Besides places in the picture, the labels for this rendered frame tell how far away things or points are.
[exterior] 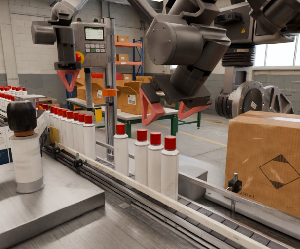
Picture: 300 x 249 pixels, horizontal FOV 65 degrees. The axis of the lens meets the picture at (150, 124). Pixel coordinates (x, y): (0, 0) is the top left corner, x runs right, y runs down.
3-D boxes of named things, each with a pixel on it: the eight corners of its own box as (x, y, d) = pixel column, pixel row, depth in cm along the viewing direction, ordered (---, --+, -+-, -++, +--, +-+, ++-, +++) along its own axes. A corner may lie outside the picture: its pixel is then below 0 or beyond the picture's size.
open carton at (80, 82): (71, 98, 432) (69, 77, 423) (93, 97, 458) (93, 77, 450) (79, 101, 401) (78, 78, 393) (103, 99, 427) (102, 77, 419)
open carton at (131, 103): (112, 112, 289) (111, 81, 281) (144, 107, 321) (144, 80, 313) (131, 116, 261) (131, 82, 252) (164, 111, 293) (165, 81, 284)
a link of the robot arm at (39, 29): (66, 5, 78) (61, 24, 85) (28, -1, 72) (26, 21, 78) (75, 33, 75) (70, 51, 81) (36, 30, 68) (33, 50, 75)
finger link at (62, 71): (61, 92, 78) (58, 63, 76) (56, 91, 84) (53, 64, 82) (82, 91, 82) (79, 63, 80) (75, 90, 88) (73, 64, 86)
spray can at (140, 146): (131, 187, 81) (130, 129, 76) (142, 183, 84) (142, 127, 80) (141, 192, 77) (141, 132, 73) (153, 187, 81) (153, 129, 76)
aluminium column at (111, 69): (106, 160, 120) (100, 18, 105) (113, 157, 123) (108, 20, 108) (111, 162, 117) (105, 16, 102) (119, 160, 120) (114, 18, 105)
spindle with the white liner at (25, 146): (12, 186, 81) (0, 100, 75) (39, 179, 87) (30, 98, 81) (20, 196, 75) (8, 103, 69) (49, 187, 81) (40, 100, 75)
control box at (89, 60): (73, 67, 114) (70, 25, 109) (109, 67, 116) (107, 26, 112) (69, 67, 104) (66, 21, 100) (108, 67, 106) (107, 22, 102)
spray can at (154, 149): (144, 193, 77) (143, 132, 73) (155, 187, 81) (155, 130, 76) (155, 199, 73) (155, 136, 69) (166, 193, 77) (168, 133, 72)
